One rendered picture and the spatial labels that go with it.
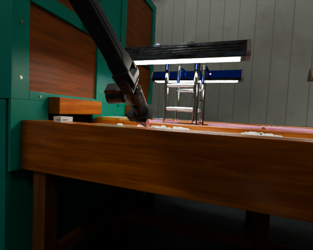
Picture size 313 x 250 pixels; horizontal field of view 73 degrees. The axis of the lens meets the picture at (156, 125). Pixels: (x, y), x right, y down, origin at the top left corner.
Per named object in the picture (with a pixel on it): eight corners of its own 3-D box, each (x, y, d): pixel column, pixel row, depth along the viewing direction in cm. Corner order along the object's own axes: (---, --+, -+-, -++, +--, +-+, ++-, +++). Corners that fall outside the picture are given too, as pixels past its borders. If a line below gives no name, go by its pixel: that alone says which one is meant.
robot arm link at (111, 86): (127, 82, 63) (134, 64, 68) (93, 84, 66) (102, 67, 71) (138, 110, 71) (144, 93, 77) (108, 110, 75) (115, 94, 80)
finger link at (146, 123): (139, 120, 90) (132, 104, 83) (155, 121, 87) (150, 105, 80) (134, 133, 86) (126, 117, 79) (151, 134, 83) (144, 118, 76)
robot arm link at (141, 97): (137, 93, 68) (141, 81, 71) (117, 93, 70) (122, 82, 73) (143, 107, 73) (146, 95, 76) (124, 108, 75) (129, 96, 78)
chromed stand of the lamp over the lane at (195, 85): (190, 147, 89) (196, 39, 87) (146, 143, 96) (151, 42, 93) (197, 142, 107) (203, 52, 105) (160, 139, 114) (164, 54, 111)
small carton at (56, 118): (60, 122, 76) (60, 116, 76) (53, 121, 77) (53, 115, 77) (72, 121, 82) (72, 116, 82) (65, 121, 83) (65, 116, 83)
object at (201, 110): (203, 138, 127) (207, 62, 124) (171, 135, 134) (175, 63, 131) (206, 135, 145) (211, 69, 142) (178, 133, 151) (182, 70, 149)
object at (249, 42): (251, 55, 78) (252, 35, 77) (105, 61, 99) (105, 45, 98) (249, 61, 85) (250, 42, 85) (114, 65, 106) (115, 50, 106)
